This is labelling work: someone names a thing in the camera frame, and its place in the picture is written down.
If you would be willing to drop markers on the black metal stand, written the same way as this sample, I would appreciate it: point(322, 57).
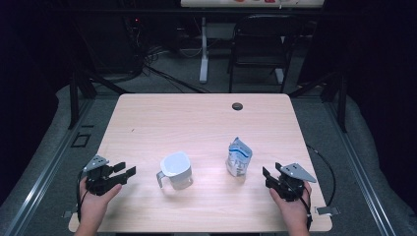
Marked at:
point(73, 98)
point(342, 108)

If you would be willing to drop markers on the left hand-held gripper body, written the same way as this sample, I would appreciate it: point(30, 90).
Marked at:
point(98, 183)

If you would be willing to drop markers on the black folding chair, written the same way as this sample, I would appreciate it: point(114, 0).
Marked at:
point(262, 42)

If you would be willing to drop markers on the blue and white pouch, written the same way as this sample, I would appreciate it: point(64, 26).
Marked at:
point(239, 159)

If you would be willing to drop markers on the person's right hand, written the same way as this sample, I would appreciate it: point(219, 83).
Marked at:
point(293, 211)

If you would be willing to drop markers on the grey tape strip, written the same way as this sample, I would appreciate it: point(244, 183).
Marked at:
point(327, 210)
point(67, 214)

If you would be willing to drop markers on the black floor socket frame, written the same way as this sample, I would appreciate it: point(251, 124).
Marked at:
point(72, 144)

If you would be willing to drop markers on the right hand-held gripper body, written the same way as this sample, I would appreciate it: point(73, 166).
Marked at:
point(295, 173)

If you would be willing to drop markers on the person's left hand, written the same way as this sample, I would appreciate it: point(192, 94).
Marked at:
point(93, 205)

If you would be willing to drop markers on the dark round table grommet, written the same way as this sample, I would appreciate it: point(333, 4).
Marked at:
point(237, 106)

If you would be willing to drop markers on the clear jug with grey lid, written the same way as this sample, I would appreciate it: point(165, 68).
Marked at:
point(177, 167)

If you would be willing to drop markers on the aluminium floor rail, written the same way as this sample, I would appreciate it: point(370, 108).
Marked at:
point(49, 170)
point(357, 173)

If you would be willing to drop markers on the white desk leg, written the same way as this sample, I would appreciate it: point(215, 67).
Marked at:
point(204, 59)

